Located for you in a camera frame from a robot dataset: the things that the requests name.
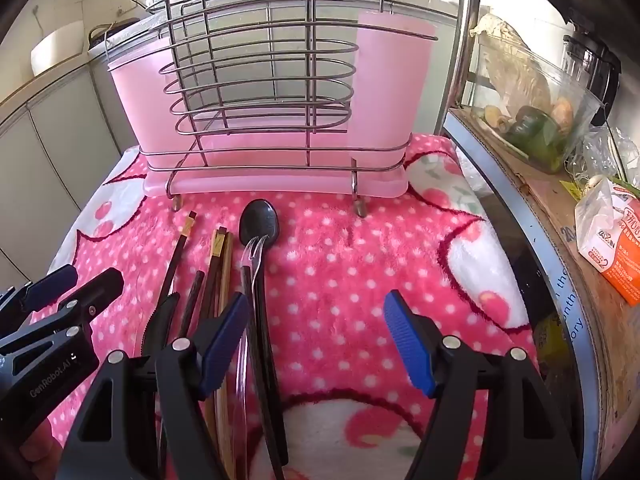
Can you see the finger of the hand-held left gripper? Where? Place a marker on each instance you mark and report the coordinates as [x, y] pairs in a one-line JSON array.
[[97, 290], [50, 281]]

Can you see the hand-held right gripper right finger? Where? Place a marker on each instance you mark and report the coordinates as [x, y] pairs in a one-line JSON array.
[[410, 345]]

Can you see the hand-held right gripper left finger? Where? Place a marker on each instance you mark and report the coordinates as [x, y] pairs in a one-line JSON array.
[[225, 345]]

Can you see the light wooden chopstick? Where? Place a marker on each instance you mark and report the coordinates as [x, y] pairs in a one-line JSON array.
[[228, 280]]

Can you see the black serrated knife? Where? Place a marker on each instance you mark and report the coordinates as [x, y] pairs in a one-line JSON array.
[[160, 320]]

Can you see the dark brown gold-banded chopstick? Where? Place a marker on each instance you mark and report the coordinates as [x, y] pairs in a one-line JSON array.
[[180, 255], [215, 270]]

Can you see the clear plastic fork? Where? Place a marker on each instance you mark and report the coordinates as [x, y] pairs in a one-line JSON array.
[[260, 247]]

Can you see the black plastic spoon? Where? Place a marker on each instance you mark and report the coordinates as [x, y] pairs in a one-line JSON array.
[[260, 220]]

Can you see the person's left hand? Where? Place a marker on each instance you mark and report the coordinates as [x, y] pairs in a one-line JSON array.
[[36, 444]]

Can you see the pink polka dot printed blanket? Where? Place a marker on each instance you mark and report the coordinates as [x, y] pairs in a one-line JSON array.
[[350, 285]]

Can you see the pink plastic drip tray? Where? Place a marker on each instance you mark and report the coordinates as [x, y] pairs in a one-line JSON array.
[[275, 185]]

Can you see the pink plastic tub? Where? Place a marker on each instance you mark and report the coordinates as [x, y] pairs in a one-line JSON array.
[[150, 110]]

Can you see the orange and white carton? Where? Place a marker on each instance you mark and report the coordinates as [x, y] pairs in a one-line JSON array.
[[615, 260]]

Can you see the white rice cooker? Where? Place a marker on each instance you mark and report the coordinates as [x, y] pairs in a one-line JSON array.
[[55, 55]]

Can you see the clear plastic bag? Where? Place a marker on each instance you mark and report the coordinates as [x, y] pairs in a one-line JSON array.
[[600, 150]]

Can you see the black kettle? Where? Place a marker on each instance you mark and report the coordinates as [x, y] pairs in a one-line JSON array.
[[600, 75]]

